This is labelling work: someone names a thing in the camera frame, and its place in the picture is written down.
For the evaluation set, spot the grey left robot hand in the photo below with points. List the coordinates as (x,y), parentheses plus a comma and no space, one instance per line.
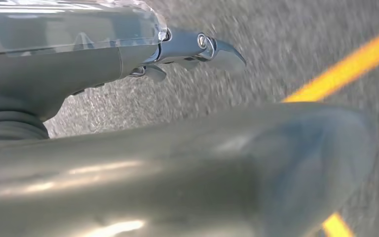
(176,180)

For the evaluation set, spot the yellow floor tape square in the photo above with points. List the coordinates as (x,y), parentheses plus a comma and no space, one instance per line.
(340,68)

